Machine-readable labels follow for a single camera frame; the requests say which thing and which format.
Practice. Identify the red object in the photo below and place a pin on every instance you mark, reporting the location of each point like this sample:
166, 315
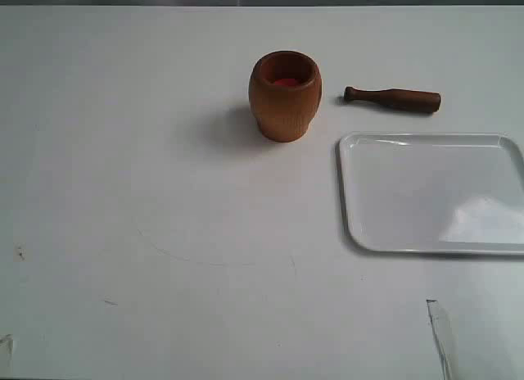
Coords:
287, 82

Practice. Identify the brown wooden handle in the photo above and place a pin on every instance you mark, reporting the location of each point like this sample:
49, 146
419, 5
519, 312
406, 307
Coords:
397, 99

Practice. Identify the white plastic tray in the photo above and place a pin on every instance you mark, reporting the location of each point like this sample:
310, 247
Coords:
433, 193

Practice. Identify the wooden mortar cup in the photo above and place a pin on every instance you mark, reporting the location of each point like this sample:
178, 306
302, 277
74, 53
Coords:
284, 114

